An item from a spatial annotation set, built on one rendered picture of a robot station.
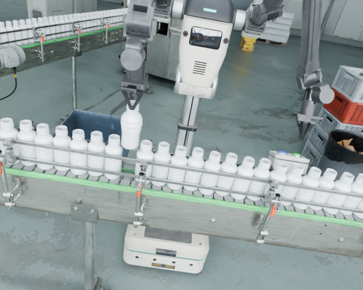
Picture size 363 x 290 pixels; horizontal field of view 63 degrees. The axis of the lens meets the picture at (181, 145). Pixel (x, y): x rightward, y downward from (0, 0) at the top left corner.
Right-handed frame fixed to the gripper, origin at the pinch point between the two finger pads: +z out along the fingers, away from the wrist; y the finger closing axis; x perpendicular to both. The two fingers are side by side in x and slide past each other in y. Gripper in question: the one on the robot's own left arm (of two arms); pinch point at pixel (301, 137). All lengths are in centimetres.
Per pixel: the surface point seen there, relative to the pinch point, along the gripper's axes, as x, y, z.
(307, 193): -17.6, -1.1, 17.4
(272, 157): -1.2, -10.2, 9.9
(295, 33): 1142, 388, -306
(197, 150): -15.3, -42.3, 8.8
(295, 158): -3.6, -2.0, 8.2
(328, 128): 180, 106, 4
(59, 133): -19, -89, 10
